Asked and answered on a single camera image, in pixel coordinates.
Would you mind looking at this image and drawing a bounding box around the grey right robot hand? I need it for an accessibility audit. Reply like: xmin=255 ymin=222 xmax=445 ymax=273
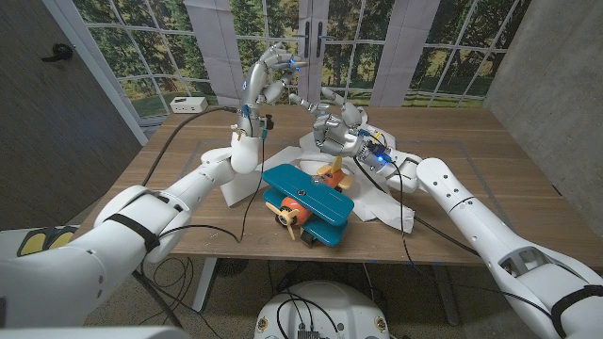
xmin=287 ymin=87 xmax=395 ymax=173

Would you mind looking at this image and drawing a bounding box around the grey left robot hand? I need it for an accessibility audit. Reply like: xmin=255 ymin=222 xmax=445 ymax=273
xmin=235 ymin=41 xmax=308 ymax=140

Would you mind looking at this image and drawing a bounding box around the white receipt paper strip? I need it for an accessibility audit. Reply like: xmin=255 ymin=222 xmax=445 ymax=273
xmin=220 ymin=124 xmax=416 ymax=234

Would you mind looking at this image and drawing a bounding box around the teal orange toy plane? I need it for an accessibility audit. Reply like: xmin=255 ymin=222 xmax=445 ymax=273
xmin=261 ymin=154 xmax=356 ymax=249

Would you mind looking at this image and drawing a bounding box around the white power strip box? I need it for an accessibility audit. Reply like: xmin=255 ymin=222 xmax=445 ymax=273
xmin=169 ymin=96 xmax=209 ymax=115

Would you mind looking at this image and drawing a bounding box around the printed forest window backdrop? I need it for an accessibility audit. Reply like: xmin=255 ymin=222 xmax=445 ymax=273
xmin=70 ymin=0 xmax=533 ymax=119

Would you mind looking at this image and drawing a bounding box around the black round floor object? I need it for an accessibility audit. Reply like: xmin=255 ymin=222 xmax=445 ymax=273
xmin=216 ymin=257 xmax=250 ymax=278

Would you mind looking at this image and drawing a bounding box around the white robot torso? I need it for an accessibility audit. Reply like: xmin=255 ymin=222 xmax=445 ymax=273
xmin=253 ymin=280 xmax=392 ymax=339

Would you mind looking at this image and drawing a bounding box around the white table leg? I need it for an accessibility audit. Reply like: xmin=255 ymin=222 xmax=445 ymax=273
xmin=191 ymin=256 xmax=220 ymax=315
xmin=430 ymin=265 xmax=463 ymax=328

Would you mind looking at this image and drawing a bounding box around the yellow black floor object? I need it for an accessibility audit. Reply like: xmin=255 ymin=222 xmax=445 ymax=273
xmin=17 ymin=225 xmax=79 ymax=258

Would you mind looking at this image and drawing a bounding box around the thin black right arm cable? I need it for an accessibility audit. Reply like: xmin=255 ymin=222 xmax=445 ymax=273
xmin=389 ymin=159 xmax=555 ymax=321

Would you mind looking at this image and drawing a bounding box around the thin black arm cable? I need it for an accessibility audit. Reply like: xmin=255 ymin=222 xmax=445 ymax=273
xmin=389 ymin=159 xmax=555 ymax=321
xmin=157 ymin=126 xmax=266 ymax=244

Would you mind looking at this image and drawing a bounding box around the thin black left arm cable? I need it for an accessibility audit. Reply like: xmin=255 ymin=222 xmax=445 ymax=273
xmin=157 ymin=126 xmax=266 ymax=244

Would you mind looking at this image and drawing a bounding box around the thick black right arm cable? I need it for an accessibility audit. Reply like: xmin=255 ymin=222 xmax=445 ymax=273
xmin=351 ymin=157 xmax=481 ymax=258

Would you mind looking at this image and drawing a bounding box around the black wall door handle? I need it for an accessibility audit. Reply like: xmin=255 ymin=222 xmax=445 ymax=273
xmin=41 ymin=43 xmax=74 ymax=63

